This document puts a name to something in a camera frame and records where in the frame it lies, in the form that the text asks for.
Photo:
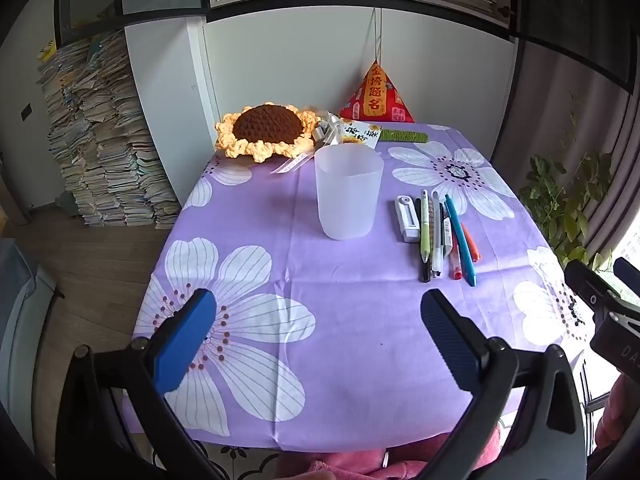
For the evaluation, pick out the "dark wall socket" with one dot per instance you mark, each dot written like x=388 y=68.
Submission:
x=26 y=112

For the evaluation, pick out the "dark glass cabinet door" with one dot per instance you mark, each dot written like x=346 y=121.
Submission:
x=570 y=15

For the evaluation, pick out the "tall pile of paper books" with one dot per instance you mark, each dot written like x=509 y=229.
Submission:
x=110 y=150

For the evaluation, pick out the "yellow plush toy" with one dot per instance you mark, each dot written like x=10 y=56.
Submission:
x=47 y=50

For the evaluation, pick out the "crochet sunflower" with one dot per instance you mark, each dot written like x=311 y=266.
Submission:
x=265 y=125

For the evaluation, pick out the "clear pen with black cap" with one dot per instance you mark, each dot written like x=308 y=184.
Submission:
x=436 y=240

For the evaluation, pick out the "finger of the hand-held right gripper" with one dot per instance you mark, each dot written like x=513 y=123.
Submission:
x=629 y=275
x=587 y=285

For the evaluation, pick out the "window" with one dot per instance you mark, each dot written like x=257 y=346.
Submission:
x=631 y=250

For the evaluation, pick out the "white correction tape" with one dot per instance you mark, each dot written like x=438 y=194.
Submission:
x=406 y=220

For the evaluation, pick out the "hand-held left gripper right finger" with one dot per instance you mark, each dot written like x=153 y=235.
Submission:
x=450 y=342

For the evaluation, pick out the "green pen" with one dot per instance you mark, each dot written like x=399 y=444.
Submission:
x=425 y=230

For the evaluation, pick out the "grey curtain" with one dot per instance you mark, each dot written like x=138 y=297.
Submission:
x=600 y=135

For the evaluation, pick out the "sunflower printed card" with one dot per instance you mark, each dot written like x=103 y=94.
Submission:
x=360 y=134

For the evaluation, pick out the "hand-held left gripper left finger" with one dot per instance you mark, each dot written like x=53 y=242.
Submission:
x=184 y=342

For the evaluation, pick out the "orange marker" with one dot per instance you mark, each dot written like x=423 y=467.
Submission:
x=471 y=245

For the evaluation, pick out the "purple floral tablecloth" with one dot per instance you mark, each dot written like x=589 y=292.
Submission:
x=350 y=320

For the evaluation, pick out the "translucent plastic cup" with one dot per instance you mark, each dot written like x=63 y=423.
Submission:
x=347 y=195

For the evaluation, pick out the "green potted plant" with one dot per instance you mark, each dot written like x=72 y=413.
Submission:
x=565 y=200

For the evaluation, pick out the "white patterned table cover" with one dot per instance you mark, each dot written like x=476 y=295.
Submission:
x=240 y=460

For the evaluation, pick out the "green crochet stem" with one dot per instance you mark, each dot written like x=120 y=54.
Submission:
x=402 y=136

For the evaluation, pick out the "wall bookshelf cabinet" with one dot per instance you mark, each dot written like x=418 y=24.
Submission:
x=350 y=2

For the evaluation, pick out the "red and white pen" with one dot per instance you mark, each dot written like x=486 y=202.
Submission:
x=456 y=265

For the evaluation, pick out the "pale green bag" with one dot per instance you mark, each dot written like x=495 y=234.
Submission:
x=65 y=204

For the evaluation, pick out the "pink clothing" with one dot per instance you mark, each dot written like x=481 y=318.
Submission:
x=400 y=460

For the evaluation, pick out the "person's right hand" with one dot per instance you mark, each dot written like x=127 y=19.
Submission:
x=620 y=410

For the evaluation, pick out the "group of pens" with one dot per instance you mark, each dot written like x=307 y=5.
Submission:
x=460 y=240

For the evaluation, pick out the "red pyramid cushion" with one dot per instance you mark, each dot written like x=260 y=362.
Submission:
x=376 y=92

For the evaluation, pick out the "grey chair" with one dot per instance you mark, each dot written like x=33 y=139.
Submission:
x=22 y=320

